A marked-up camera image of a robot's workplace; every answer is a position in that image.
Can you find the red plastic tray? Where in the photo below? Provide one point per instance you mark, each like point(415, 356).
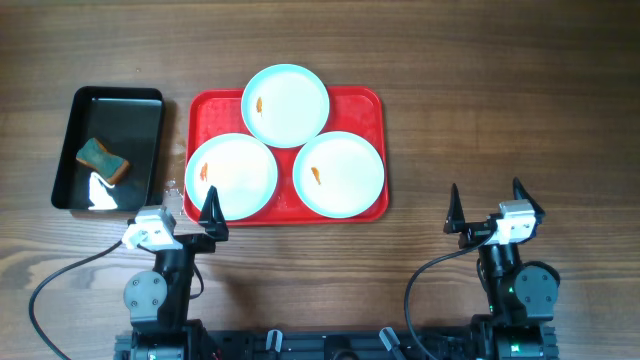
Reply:
point(355, 109)

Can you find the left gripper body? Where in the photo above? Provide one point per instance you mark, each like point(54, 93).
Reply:
point(197, 243)

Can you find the white plate top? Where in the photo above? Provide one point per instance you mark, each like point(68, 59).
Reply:
point(285, 105)

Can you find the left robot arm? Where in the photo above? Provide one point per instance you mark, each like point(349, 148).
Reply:
point(158, 299)

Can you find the white plate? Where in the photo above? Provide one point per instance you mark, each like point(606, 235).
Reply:
point(338, 174)
point(285, 105)
point(242, 169)

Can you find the green orange sponge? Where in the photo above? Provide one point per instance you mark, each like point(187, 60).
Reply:
point(110, 167)

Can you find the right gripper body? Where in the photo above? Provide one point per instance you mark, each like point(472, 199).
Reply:
point(474, 233)

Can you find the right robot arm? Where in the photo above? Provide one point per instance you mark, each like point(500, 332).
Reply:
point(521, 295)

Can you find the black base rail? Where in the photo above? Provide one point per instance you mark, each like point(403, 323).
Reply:
point(447, 343)

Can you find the black water basin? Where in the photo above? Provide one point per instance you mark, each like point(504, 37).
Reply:
point(128, 122)

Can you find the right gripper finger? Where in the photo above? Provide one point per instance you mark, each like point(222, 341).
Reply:
point(520, 193)
point(455, 219)

